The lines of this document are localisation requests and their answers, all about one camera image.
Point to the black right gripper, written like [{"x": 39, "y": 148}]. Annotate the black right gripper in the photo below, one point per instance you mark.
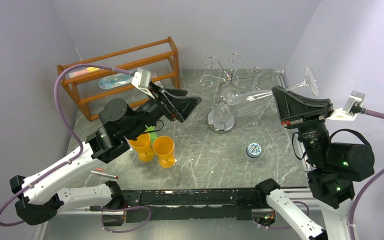
[{"x": 307, "y": 117}]

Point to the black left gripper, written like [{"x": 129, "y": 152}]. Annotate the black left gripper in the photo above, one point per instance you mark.
[{"x": 183, "y": 107}]

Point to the clear plastic wine glass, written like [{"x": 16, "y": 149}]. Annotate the clear plastic wine glass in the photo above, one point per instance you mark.
[{"x": 251, "y": 101}]

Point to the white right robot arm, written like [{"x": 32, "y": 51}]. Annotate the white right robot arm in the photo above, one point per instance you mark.
[{"x": 333, "y": 196}]

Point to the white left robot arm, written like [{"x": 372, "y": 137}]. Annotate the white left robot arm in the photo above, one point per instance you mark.
[{"x": 45, "y": 194}]

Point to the orange wooden shelf rack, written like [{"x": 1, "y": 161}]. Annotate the orange wooden shelf rack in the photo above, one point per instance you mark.
[{"x": 90, "y": 87}]

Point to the green plastic goblet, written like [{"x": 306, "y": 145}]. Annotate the green plastic goblet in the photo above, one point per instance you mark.
[{"x": 152, "y": 133}]

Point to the orange plastic goblet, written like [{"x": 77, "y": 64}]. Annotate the orange plastic goblet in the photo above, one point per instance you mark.
[
  {"x": 164, "y": 148},
  {"x": 142, "y": 145}
]

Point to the small blue-lidded jar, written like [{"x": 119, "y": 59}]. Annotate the small blue-lidded jar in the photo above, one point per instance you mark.
[{"x": 253, "y": 151}]

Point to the yellow pink highlighter pen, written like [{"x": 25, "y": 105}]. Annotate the yellow pink highlighter pen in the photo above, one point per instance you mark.
[{"x": 82, "y": 71}]

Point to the red grey marker pen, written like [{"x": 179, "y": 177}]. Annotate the red grey marker pen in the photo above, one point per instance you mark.
[{"x": 101, "y": 172}]

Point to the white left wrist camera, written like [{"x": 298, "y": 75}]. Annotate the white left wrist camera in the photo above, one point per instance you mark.
[{"x": 141, "y": 80}]

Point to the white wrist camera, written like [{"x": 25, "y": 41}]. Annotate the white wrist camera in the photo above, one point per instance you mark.
[
  {"x": 141, "y": 80},
  {"x": 353, "y": 106}
]

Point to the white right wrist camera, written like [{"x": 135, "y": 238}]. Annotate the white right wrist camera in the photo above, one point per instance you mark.
[{"x": 353, "y": 106}]

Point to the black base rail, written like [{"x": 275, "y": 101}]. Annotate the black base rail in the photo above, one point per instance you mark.
[{"x": 185, "y": 204}]

